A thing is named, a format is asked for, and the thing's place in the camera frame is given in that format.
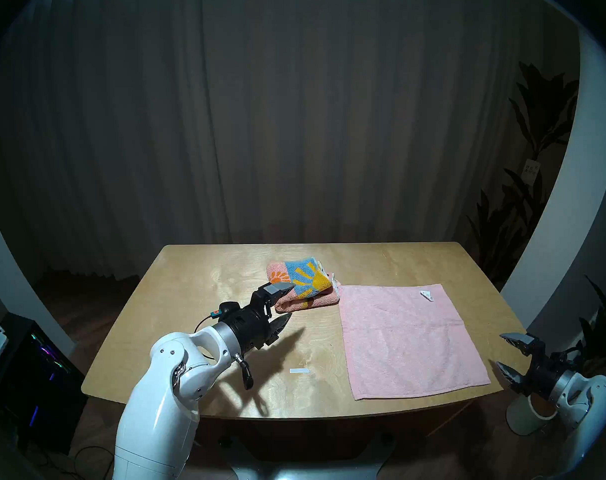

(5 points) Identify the sunflower print terry towel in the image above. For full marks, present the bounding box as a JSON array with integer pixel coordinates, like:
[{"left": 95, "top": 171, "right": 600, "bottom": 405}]
[{"left": 266, "top": 256, "right": 341, "bottom": 313}]

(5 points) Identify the black computer tower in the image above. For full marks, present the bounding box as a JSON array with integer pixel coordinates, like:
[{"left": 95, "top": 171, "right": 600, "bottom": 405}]
[{"left": 0, "top": 314, "right": 89, "bottom": 455}]

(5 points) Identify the plain pink terry towel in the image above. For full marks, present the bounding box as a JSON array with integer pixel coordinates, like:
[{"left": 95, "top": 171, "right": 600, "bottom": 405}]
[{"left": 337, "top": 283, "right": 491, "bottom": 401}]

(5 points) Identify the tall dark leafy plant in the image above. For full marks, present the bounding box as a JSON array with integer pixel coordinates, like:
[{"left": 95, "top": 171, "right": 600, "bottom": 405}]
[{"left": 465, "top": 61, "right": 581, "bottom": 285}]

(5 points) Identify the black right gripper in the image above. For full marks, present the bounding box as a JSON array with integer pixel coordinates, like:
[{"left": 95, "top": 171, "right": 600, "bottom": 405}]
[{"left": 495, "top": 332, "right": 584, "bottom": 400}]

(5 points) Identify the black floor cable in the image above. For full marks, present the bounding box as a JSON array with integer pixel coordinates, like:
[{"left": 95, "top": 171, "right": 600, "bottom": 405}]
[{"left": 68, "top": 444, "right": 116, "bottom": 472}]

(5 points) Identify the grey pleated curtain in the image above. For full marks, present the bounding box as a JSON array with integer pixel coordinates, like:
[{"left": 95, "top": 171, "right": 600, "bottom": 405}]
[{"left": 0, "top": 0, "right": 584, "bottom": 285}]

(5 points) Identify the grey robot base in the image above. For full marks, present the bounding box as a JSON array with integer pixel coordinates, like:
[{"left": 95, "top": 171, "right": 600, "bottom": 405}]
[{"left": 218, "top": 434, "right": 399, "bottom": 480}]

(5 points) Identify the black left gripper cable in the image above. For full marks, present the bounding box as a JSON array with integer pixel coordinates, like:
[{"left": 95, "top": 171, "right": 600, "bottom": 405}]
[{"left": 193, "top": 309, "right": 255, "bottom": 391}]

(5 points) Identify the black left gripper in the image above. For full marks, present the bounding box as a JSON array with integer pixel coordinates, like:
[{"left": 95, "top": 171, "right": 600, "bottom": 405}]
[{"left": 218, "top": 282, "right": 295, "bottom": 352}]

